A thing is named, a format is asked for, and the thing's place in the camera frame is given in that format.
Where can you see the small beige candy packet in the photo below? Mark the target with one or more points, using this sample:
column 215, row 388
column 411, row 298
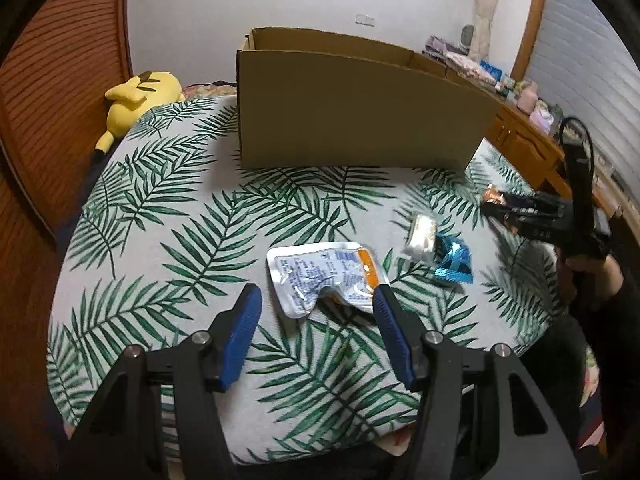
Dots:
column 421, row 239

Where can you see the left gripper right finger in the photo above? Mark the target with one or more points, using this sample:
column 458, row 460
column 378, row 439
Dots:
column 481, row 415

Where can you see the leaf print cloth mat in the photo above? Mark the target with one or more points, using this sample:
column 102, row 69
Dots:
column 174, row 228

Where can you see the floral beige curtain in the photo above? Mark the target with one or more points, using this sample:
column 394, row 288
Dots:
column 484, row 15

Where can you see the blue box on sideboard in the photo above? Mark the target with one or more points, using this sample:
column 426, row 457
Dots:
column 493, row 71

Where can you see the small blue foil snack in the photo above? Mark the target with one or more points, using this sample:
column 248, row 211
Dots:
column 453, row 263

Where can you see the pink thermos bottle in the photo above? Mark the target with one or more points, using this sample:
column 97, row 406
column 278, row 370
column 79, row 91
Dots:
column 528, row 97

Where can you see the grey window blind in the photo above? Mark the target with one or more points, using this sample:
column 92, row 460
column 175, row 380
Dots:
column 580, row 63

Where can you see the white silver pouch snack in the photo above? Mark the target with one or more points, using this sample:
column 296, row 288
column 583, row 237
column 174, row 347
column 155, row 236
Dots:
column 345, row 272

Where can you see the person's right hand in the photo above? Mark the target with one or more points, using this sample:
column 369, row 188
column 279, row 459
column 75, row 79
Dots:
column 604, row 278

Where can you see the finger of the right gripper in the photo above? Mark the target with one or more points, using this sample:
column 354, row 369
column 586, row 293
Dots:
column 531, row 226
column 537, row 202

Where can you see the folded floral cloth stack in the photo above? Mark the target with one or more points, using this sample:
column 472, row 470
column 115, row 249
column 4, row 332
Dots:
column 461, row 63

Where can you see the wooden sideboard cabinet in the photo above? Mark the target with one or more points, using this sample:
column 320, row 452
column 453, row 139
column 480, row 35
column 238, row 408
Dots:
column 539, row 160

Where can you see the pink tissue box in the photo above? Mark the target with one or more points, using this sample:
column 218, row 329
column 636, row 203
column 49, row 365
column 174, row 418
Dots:
column 541, row 117

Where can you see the white wall switch plate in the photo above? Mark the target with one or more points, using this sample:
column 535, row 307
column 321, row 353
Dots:
column 365, row 20

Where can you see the brown cardboard box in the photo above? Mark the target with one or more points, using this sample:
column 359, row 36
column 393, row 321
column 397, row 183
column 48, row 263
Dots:
column 309, row 98

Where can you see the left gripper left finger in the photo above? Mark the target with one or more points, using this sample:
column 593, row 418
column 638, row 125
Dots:
column 120, row 434

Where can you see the brown louvered wardrobe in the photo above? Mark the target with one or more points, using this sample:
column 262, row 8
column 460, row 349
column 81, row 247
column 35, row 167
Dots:
column 58, row 57

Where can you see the small white desk fan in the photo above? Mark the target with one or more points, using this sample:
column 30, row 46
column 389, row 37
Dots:
column 466, row 38

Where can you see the yellow Pikachu plush toy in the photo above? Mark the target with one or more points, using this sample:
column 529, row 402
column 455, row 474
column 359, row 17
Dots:
column 131, row 100

